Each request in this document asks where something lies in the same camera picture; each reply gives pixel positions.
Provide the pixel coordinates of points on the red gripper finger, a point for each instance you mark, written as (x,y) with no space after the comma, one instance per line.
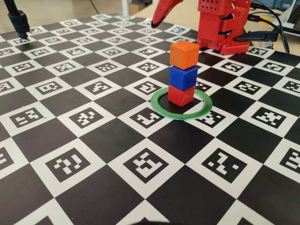
(164,11)

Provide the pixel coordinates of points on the orange cube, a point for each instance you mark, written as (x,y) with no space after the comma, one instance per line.
(184,55)

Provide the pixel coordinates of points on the blue cube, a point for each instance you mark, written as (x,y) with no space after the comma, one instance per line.
(182,78)

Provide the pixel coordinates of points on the red cube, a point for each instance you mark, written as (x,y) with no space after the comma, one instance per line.
(181,97)

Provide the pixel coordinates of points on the red robot arm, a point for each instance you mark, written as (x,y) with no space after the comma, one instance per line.
(215,23)

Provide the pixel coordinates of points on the cardboard box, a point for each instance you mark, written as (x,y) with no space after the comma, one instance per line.
(137,8)

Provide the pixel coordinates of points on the grey laptop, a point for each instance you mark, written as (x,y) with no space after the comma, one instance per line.
(294,14)

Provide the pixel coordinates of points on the black tripod leg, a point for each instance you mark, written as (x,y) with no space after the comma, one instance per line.
(20,22)

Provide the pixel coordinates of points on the checkerboard marker mat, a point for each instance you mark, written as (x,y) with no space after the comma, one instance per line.
(93,140)

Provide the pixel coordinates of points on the white post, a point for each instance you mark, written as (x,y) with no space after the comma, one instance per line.
(125,7)

